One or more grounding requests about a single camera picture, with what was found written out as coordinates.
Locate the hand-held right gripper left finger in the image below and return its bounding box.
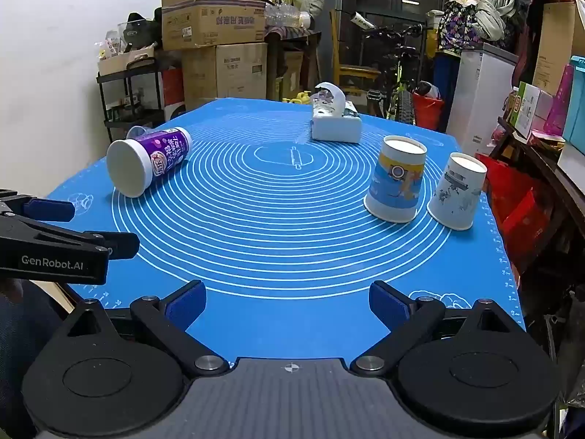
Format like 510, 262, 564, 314
59, 280, 229, 378

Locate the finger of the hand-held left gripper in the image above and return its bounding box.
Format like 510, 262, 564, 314
84, 232, 140, 259
0, 187, 76, 223

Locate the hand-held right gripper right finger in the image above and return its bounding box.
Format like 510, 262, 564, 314
350, 280, 522, 376

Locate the purple and white cup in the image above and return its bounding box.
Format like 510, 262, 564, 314
106, 127, 193, 199

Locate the blue and yellow paper cup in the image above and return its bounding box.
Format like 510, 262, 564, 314
363, 135, 428, 224

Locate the white and grey paper cup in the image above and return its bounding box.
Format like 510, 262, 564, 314
427, 152, 488, 231

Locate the person's dark trouser leg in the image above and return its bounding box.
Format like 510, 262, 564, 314
0, 281, 76, 439

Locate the blue silicone baking mat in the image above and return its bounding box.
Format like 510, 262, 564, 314
46, 97, 526, 376

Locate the black metal shelf rack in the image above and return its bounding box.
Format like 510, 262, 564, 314
95, 57, 184, 143

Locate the shallow cardboard tray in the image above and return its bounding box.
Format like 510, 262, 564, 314
97, 45, 157, 78

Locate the red bag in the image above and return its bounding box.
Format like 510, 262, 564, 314
475, 152, 551, 263

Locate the white tissue box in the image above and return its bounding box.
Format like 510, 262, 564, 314
311, 81, 362, 143

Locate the red bucket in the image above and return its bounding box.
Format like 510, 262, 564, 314
411, 91, 445, 131

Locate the dark green bag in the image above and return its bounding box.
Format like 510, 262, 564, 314
122, 12, 162, 49

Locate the large plain cardboard box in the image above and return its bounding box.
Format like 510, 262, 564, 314
182, 42, 268, 111

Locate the dark wooden side table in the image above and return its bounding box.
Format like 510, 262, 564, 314
491, 116, 585, 286

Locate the black bicycle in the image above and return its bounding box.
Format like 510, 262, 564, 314
355, 22, 440, 125

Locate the white chest freezer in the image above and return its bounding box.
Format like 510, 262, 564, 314
445, 43, 520, 157

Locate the yellow wooden chair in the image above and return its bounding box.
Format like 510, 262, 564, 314
329, 9, 383, 98

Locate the printed cardboard box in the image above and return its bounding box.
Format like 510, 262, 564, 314
161, 0, 267, 51

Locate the green and white box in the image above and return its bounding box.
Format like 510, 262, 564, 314
509, 81, 554, 140

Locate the pink box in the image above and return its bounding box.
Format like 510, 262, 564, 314
542, 64, 575, 136

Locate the teal box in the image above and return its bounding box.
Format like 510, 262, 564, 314
562, 56, 585, 154

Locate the pile of clear plastic bottles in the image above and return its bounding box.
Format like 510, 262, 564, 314
265, 1, 312, 29

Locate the floral cloth bag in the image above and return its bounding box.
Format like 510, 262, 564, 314
438, 0, 486, 54

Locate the tall brown cardboard box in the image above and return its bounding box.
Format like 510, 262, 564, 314
532, 2, 577, 97

